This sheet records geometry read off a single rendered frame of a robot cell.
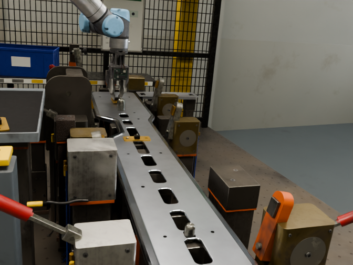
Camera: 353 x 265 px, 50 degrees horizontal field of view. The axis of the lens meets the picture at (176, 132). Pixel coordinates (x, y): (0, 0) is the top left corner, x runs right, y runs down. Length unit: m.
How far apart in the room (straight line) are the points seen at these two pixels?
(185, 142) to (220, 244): 0.61
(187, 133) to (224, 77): 3.31
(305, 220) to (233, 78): 3.96
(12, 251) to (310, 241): 0.51
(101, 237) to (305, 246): 0.36
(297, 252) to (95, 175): 0.42
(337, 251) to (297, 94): 4.02
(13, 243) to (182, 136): 0.72
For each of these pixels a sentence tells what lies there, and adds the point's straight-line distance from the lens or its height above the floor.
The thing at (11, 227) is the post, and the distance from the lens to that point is 0.69.
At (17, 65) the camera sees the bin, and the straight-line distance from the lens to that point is 1.97.
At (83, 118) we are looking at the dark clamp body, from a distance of 1.12.
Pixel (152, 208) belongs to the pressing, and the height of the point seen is 1.00.
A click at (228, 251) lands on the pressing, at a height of 1.00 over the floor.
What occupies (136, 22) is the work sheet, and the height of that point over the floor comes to 1.30.
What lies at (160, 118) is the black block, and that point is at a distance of 1.47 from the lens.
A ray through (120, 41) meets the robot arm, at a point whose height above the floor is 1.26.
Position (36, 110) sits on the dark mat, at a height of 1.16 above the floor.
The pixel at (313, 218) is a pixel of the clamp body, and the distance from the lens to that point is 0.75.
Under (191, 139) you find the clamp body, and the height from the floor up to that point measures 0.98.
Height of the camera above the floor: 1.40
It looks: 18 degrees down
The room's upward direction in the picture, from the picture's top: 5 degrees clockwise
